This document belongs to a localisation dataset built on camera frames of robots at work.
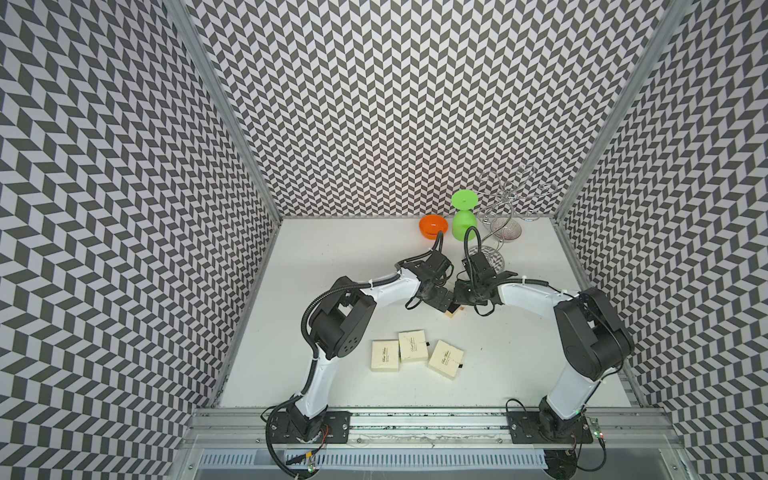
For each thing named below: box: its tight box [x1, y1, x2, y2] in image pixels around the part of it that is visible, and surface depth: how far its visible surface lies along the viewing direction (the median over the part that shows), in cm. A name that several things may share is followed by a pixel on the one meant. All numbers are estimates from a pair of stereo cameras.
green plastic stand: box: [452, 189, 479, 242], surface depth 85 cm
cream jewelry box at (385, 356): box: [370, 339, 400, 372], surface depth 83 cm
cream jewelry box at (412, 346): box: [398, 329, 429, 363], surface depth 85 cm
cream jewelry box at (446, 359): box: [428, 340, 465, 381], surface depth 83 cm
